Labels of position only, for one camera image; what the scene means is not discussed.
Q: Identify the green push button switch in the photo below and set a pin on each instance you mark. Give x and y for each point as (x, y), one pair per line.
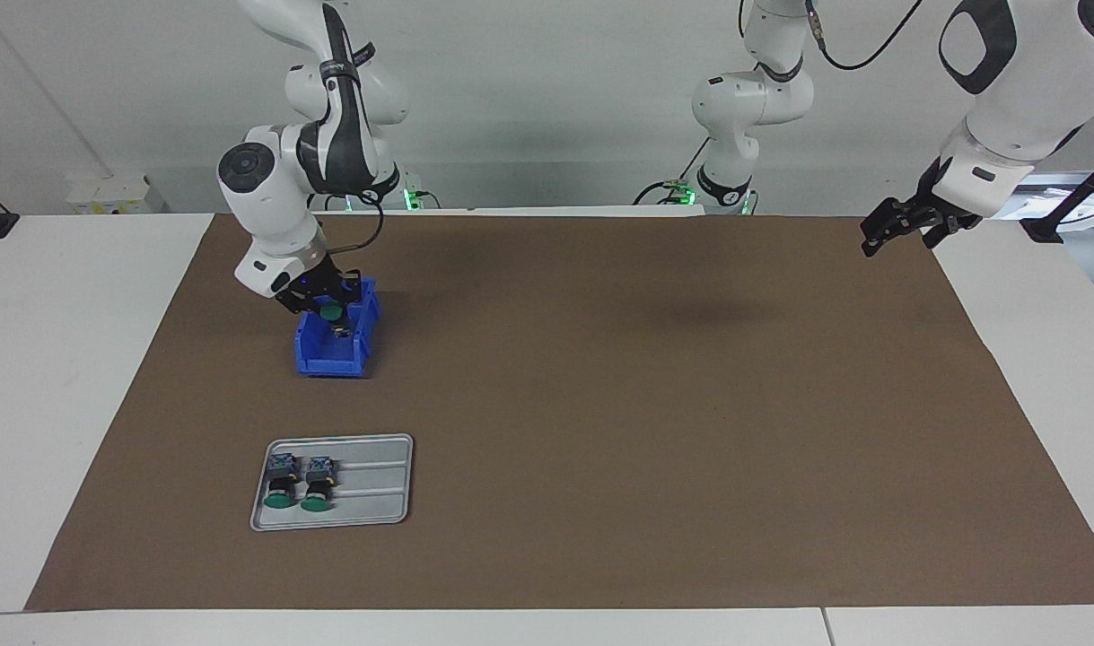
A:
(281, 484)
(331, 311)
(319, 486)

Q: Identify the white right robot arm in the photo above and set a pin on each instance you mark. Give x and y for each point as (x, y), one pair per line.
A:
(268, 215)

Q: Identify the blue plastic bin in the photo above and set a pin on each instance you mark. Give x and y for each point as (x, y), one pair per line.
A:
(331, 361)

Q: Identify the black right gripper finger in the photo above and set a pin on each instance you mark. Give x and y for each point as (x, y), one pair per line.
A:
(308, 309)
(352, 287)

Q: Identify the white cardboard box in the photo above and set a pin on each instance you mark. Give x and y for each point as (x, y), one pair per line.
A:
(116, 193)

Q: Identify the brown table mat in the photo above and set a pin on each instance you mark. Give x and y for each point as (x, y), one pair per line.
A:
(645, 467)

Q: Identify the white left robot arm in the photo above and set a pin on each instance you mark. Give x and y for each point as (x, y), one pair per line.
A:
(1022, 90)

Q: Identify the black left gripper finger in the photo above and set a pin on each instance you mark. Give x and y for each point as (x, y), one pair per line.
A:
(941, 235)
(888, 220)

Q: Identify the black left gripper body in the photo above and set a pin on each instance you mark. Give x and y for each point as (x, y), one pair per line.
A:
(940, 215)

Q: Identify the black stand with rod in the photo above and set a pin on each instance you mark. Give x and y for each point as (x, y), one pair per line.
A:
(1045, 229)

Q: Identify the grey metal tray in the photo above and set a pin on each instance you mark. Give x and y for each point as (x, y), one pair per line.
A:
(376, 502)

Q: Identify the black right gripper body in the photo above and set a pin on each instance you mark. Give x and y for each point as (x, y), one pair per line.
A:
(311, 283)

